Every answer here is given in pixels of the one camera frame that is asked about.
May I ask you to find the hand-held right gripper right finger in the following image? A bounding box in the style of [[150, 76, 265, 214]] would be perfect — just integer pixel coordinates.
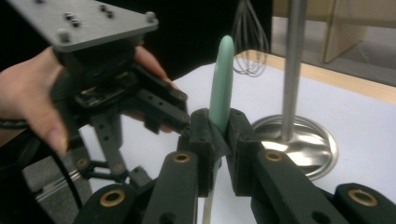
[[224, 107, 348, 224]]

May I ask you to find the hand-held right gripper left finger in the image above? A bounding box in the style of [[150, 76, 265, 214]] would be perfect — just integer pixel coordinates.
[[141, 107, 220, 224]]

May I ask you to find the green-handled wide spatula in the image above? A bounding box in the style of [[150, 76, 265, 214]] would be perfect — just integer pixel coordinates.
[[201, 35, 235, 224]]

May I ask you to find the metal utensil stand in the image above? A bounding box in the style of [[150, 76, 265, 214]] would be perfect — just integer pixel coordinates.
[[251, 0, 339, 182]]

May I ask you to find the wooden-handled wire whisk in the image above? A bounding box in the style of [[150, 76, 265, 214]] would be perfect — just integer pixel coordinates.
[[232, 0, 271, 78]]

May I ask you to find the white paper sheet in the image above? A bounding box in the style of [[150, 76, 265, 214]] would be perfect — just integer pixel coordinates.
[[78, 60, 396, 224]]

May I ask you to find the left hand-held gripper black cable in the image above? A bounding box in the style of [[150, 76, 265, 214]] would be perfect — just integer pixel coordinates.
[[0, 119, 84, 210]]

